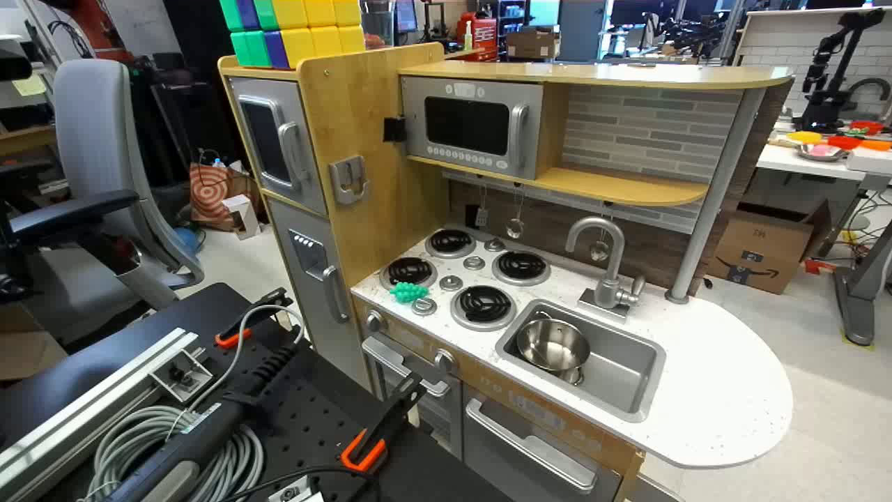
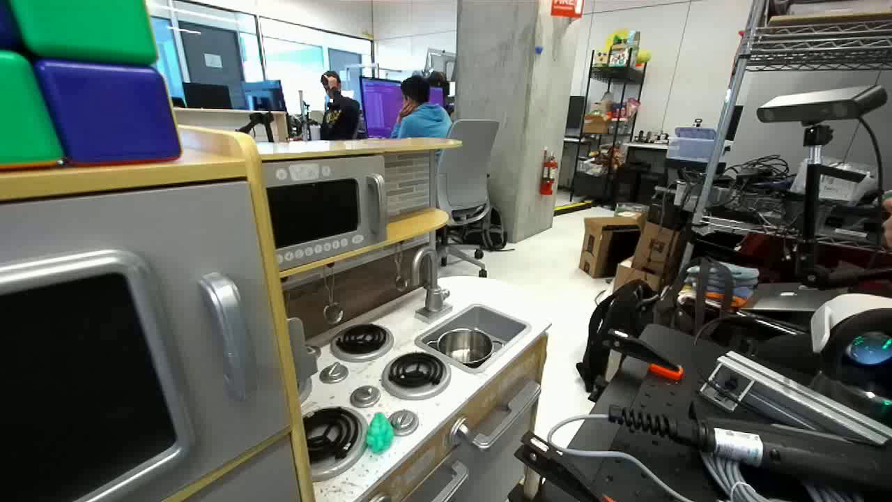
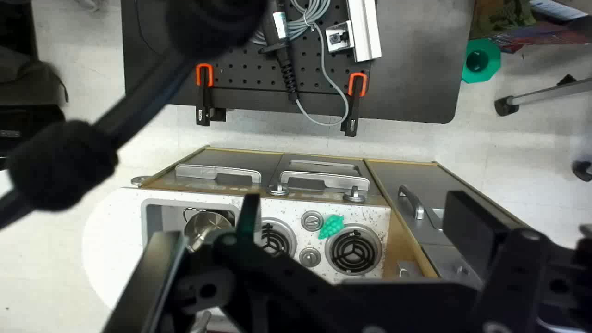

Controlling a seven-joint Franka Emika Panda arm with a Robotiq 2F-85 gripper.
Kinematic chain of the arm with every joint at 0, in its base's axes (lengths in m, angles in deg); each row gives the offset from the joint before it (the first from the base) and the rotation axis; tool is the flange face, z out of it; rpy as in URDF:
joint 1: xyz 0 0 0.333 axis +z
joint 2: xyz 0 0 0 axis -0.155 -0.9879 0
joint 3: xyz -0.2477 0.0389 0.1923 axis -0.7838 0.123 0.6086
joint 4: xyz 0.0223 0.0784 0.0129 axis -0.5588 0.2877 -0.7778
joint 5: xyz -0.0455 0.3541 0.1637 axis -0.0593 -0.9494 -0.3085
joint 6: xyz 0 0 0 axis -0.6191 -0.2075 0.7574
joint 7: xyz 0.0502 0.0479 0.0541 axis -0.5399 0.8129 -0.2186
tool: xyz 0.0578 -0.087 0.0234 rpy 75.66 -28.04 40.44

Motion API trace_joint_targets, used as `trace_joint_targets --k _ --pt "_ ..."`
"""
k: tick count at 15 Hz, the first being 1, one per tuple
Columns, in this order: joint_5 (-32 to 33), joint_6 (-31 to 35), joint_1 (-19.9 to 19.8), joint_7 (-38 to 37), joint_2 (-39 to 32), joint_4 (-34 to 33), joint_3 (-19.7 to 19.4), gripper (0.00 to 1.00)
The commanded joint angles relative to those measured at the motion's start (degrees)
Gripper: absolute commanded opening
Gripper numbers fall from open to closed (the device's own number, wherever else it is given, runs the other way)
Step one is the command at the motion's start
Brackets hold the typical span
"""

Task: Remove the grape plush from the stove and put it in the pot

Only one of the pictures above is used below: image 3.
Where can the green round plastic object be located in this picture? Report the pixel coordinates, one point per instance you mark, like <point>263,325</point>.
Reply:
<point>481,58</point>

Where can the black round stove burner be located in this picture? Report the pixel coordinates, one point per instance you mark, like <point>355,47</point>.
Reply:
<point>352,251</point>
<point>278,238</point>

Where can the grey oven knob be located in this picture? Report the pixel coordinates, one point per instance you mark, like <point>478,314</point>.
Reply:
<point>278,191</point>
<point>354,197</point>

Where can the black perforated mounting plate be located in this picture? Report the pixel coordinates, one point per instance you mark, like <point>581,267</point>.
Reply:
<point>246,67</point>

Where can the small metal corner bracket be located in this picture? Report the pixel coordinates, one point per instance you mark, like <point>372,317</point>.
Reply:
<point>339,38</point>

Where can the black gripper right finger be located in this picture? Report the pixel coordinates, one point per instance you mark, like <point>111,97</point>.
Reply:
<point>529,278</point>

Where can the black work table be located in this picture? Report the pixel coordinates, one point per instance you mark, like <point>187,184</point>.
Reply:
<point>418,62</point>

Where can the silver metal pot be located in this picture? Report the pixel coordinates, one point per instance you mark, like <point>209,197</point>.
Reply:
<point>206,227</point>

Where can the grey cabinet door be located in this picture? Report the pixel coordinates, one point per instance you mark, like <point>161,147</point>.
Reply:
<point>215,173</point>

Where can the orange black bar clamp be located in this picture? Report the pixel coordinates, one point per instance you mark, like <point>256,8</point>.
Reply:
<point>206,75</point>
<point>357,84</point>

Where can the grey tripod leg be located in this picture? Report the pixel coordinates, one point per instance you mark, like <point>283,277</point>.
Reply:
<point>542,93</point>

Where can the grey toy kitchen sink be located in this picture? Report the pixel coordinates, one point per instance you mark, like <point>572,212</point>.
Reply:
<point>161,219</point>

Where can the toy kitchen with white counter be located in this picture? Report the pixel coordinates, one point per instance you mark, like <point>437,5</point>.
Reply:
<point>289,214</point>

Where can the small grey stove disc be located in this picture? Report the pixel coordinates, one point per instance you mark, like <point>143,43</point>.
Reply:
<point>309,258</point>
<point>311,221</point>

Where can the dark grey bag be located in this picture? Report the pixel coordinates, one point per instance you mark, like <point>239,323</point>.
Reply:
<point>30,86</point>

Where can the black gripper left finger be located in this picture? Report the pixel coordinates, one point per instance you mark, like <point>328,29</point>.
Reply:
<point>185,289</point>

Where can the aluminium extrusion rail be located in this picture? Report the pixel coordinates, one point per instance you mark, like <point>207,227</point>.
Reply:
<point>365,30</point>

